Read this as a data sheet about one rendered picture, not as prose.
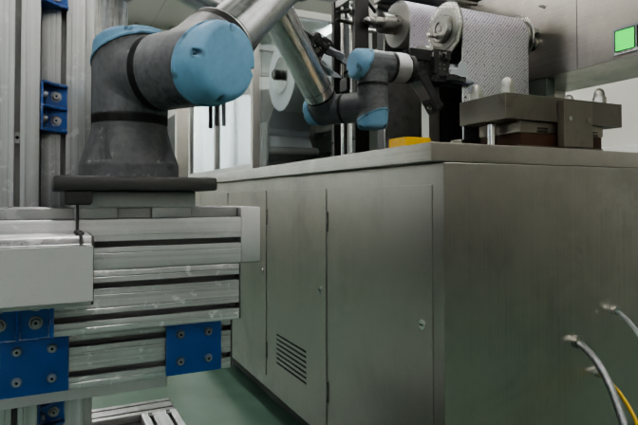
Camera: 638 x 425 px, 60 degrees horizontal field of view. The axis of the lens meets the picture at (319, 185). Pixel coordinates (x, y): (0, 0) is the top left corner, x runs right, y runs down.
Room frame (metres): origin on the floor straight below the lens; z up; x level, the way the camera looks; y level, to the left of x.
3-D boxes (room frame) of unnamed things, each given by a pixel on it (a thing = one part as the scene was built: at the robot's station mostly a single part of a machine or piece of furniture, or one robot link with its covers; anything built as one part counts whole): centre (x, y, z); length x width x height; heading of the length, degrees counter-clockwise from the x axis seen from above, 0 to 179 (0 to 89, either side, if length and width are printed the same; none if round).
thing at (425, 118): (1.53, -0.30, 1.05); 0.06 x 0.05 x 0.31; 116
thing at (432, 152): (2.38, 0.03, 0.88); 2.52 x 0.66 x 0.04; 26
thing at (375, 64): (1.35, -0.13, 1.11); 0.11 x 0.08 x 0.09; 116
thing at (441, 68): (1.42, -0.27, 1.12); 0.12 x 0.08 x 0.09; 116
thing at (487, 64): (1.52, -0.49, 1.11); 0.23 x 0.01 x 0.18; 116
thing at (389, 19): (1.73, -0.22, 1.33); 0.06 x 0.06 x 0.06; 26
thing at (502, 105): (1.43, -0.57, 1.00); 0.40 x 0.16 x 0.06; 116
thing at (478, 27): (1.69, -0.40, 1.16); 0.39 x 0.23 x 0.51; 26
